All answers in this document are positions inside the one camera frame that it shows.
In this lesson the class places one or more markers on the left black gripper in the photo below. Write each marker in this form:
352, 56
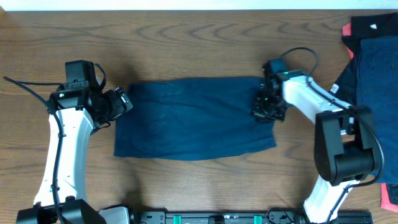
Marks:
119, 108

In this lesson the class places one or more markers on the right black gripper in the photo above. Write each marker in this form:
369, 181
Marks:
258, 111

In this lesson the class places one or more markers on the navy blue shorts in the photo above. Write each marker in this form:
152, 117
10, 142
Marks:
192, 119

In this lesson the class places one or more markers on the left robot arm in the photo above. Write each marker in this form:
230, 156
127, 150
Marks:
77, 109

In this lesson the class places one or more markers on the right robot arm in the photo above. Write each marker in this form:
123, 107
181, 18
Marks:
347, 152

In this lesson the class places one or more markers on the navy blue garment in pile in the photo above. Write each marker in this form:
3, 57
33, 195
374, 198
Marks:
377, 89

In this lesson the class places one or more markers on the black garment with red trim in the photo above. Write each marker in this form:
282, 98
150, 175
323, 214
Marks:
344, 88

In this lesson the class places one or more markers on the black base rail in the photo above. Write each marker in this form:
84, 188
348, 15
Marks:
236, 217

